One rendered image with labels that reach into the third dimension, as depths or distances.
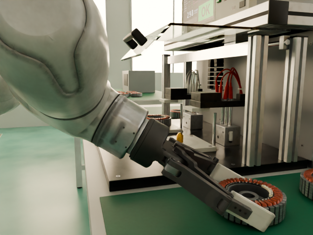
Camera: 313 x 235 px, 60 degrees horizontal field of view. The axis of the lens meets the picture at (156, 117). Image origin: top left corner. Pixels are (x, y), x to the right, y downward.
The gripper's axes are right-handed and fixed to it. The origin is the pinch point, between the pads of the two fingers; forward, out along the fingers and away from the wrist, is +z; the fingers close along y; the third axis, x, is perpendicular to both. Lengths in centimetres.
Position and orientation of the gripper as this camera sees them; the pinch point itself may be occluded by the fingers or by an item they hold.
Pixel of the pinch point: (246, 197)
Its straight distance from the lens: 48.5
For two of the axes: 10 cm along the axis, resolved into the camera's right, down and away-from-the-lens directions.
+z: 8.7, 5.0, 0.4
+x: 5.0, -8.5, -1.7
